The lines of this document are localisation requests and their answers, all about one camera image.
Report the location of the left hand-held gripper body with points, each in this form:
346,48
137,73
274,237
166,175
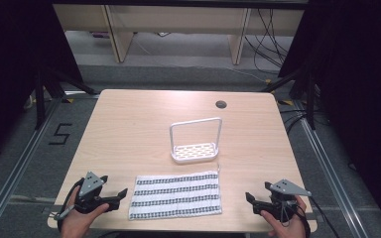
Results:
91,185

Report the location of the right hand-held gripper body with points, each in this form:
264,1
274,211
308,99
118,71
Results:
289,188

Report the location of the striped white towel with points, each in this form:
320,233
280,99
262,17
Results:
175,195

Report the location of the person's right hand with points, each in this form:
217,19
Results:
291,228

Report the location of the person's left hand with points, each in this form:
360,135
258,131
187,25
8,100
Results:
76,223

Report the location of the black metal stand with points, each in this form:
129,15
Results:
40,99
310,99

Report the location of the black curtain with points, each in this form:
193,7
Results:
360,82
13,66

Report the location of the beige wooden desk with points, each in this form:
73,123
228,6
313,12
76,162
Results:
178,20

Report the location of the aluminium floor rail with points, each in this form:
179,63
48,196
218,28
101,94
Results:
330,172
16,168

